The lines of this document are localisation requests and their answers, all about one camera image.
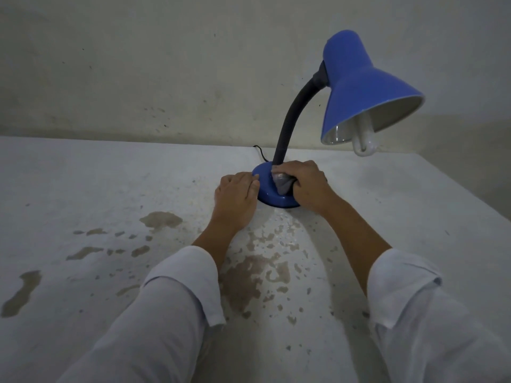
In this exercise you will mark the person's right hand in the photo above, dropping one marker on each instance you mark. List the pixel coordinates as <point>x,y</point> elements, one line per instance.
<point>311,187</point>

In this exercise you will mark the person's right forearm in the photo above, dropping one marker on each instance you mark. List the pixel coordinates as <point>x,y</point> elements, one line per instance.
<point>403,299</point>

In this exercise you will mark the person's left forearm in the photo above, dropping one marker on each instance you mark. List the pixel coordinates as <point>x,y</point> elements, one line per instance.
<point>167,311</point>

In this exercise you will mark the person's left fingers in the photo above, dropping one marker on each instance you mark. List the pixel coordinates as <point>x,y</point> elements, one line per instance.
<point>245,180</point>

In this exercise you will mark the person's right fingers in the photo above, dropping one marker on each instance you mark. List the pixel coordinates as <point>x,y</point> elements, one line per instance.
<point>297,168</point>

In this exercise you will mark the blue desk lamp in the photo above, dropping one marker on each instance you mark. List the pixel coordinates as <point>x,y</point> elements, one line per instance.
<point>359,87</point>

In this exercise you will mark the person's left hand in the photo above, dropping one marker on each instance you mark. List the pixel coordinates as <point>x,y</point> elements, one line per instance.
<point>234,201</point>

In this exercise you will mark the white compact fluorescent bulb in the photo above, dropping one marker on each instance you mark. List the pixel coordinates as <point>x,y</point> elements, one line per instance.
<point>365,141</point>

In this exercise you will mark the gray cleaning cloth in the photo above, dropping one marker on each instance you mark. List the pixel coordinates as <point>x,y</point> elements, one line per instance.
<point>282,182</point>

